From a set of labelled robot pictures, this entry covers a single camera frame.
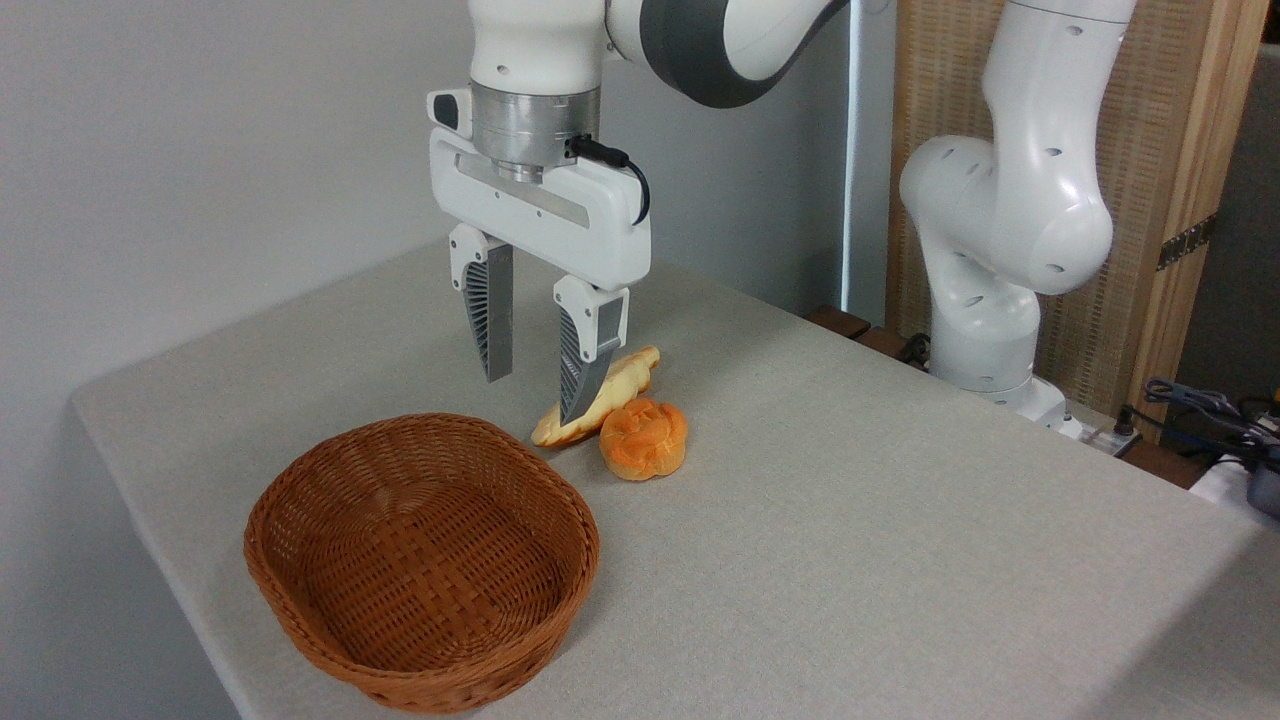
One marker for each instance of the long pale bread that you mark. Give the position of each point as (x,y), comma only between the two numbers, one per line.
(632,372)

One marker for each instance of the metal screen hinge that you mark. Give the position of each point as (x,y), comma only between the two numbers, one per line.
(1188,241)

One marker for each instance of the brown wicker basket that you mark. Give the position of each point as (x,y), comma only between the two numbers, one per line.
(330,480)

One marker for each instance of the round orange bread bun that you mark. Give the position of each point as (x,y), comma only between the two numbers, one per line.
(645,440)

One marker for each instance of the white cloth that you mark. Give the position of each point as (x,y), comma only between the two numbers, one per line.
(1215,482)

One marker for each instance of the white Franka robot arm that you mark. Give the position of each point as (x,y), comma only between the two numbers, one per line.
(1020,200)

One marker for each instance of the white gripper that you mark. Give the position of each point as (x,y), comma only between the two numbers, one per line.
(595,230)

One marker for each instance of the wooden rattan screen panel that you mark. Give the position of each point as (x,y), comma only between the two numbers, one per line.
(1150,110)

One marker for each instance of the dark wooden boards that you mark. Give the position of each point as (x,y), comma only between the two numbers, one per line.
(838,320)

